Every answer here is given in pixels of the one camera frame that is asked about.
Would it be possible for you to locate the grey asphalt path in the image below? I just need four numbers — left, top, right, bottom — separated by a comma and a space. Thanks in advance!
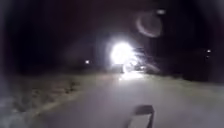
31, 72, 224, 128

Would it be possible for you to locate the grass verge with snow patches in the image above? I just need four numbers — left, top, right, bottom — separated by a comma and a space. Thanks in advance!
9, 71, 101, 116

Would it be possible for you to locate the street lamp on pole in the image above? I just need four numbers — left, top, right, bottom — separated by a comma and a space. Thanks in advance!
109, 41, 135, 72

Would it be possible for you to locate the robot's own part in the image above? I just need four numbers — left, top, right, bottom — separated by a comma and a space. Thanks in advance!
124, 104, 156, 128

